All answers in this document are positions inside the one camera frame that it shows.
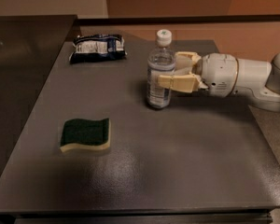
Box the clear plastic water bottle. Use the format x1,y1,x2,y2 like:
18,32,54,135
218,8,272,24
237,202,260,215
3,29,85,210
147,29,175,109

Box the green yellow sponge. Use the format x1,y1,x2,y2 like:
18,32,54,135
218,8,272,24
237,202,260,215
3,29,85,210
60,119,111,152

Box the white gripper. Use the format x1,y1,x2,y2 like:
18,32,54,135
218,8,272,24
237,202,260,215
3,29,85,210
157,51,238,97

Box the blue white snack bag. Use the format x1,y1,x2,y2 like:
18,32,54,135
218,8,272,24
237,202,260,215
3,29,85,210
69,34,126,64

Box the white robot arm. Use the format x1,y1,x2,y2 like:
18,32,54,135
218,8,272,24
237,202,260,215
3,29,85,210
158,51,280,112

